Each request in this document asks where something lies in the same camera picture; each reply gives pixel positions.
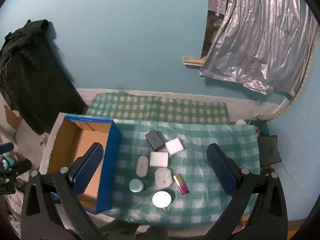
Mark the iridescent lighter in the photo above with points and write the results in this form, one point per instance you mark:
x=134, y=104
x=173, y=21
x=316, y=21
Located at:
x=181, y=183

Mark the white hexagonal charger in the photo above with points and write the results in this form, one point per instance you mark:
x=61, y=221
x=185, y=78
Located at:
x=163, y=177

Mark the white square box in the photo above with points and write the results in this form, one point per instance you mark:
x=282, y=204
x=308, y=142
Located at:
x=158, y=159
x=175, y=146

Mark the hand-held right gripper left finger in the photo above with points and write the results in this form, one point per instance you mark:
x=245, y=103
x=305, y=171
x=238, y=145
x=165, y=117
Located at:
x=88, y=170

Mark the white round lid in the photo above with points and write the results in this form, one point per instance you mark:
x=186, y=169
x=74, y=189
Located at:
x=241, y=122

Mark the teal metal tin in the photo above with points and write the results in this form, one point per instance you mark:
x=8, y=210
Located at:
x=136, y=185

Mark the wooden planks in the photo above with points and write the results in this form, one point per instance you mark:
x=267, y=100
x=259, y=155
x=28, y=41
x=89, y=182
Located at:
x=192, y=62

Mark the blue cardboard box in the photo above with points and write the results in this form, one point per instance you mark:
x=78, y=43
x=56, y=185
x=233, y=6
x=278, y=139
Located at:
x=70, y=140

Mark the round black white device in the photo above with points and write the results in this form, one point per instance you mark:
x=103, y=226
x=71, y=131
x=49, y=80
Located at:
x=161, y=199

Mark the silver foil curtain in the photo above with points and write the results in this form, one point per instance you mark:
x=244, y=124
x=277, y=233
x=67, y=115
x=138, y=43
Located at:
x=262, y=42

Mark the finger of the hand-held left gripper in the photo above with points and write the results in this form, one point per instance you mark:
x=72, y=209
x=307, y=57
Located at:
x=6, y=148
x=17, y=168

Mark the black hanging clothing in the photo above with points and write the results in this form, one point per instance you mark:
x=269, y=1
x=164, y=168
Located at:
x=30, y=75

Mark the green checkered tablecloth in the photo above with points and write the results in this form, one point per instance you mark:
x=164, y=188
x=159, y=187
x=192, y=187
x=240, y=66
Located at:
x=200, y=135

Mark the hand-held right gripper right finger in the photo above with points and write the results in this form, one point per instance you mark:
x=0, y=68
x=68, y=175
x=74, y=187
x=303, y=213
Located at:
x=221, y=170

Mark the white oval case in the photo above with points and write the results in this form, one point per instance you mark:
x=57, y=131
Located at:
x=142, y=166

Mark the black power adapter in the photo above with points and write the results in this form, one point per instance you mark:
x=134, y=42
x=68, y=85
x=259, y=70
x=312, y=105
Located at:
x=155, y=140

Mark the black cushion pad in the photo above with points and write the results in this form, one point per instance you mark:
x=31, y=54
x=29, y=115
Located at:
x=268, y=151

